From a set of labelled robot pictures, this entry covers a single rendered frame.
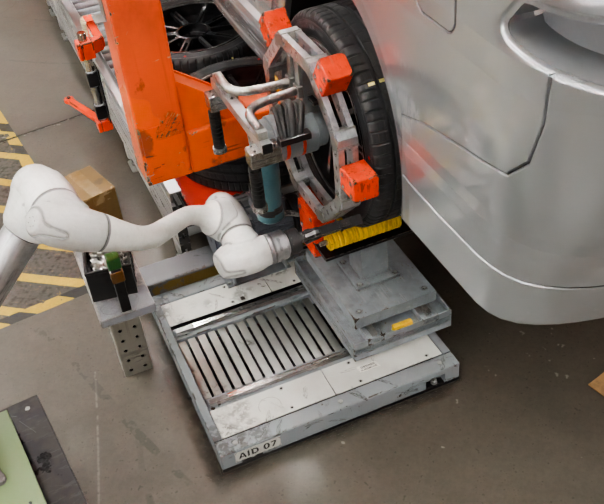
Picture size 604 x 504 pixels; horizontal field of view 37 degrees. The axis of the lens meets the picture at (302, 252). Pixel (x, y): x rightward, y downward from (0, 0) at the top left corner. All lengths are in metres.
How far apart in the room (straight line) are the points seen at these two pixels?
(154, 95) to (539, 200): 1.47
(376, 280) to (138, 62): 1.04
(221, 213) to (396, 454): 0.92
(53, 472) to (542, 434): 1.45
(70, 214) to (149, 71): 0.83
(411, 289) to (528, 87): 1.38
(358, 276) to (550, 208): 1.29
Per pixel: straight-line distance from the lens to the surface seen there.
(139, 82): 2.93
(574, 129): 1.77
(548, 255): 1.97
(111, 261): 2.62
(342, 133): 2.41
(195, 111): 3.05
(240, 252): 2.51
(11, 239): 2.39
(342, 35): 2.48
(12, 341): 3.48
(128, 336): 3.08
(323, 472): 2.83
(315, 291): 3.14
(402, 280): 3.07
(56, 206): 2.22
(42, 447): 2.68
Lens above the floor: 2.27
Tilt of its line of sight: 40 degrees down
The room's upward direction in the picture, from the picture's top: 6 degrees counter-clockwise
